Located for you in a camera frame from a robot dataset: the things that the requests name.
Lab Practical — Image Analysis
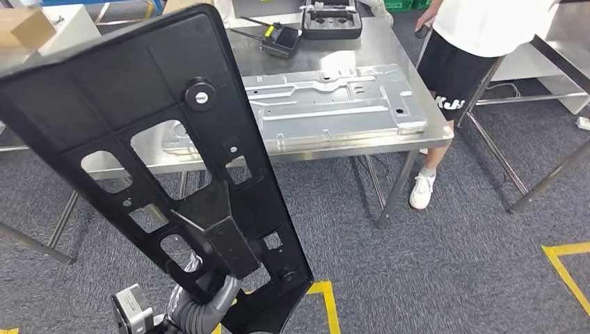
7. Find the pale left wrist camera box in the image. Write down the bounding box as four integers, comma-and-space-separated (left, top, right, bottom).
111, 283, 155, 334

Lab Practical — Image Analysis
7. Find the white equipment box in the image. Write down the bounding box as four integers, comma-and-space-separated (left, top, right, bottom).
216, 0, 306, 29

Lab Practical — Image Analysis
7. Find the white cabinet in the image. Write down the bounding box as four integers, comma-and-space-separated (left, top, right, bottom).
491, 43, 590, 116
27, 3, 102, 63

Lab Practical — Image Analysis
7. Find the stamped sheet metal panel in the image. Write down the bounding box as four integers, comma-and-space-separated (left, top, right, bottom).
161, 63, 429, 157

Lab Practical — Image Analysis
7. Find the person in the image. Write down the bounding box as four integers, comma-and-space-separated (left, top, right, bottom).
408, 0, 561, 212

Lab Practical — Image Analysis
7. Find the black plastic panel part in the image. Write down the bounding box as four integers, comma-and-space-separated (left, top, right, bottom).
0, 3, 315, 334

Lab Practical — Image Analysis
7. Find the green plastic crate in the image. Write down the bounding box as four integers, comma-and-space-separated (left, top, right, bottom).
383, 0, 435, 13

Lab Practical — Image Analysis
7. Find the black foam case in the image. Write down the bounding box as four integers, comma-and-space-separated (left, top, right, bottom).
300, 0, 364, 40

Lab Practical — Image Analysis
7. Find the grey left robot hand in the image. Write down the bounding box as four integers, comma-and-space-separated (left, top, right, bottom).
168, 276, 242, 334

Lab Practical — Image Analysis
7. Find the black device yellow label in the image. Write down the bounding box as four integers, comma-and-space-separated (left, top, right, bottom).
229, 16, 304, 61

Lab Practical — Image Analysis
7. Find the stainless steel workbench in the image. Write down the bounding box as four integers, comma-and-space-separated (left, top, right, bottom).
81, 16, 456, 230

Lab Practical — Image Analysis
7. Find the white work glove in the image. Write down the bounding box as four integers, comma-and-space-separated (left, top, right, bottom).
358, 0, 395, 27

